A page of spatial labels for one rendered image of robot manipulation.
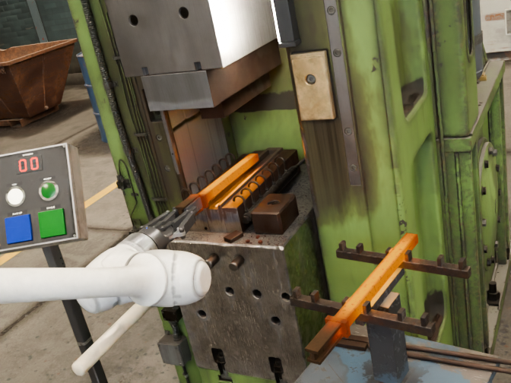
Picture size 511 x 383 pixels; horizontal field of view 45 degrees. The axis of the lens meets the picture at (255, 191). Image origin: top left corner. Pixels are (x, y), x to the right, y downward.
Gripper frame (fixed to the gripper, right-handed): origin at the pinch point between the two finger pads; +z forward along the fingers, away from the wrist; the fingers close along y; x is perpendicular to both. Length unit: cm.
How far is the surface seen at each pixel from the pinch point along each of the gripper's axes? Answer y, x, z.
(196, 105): 2.5, 24.0, 9.9
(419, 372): 56, -37, -6
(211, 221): -1.4, -9.2, 9.6
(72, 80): -626, -102, 606
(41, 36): -665, -29, 609
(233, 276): 5.4, -22.3, 3.5
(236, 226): 6.0, -10.2, 9.6
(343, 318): 49, -9, -26
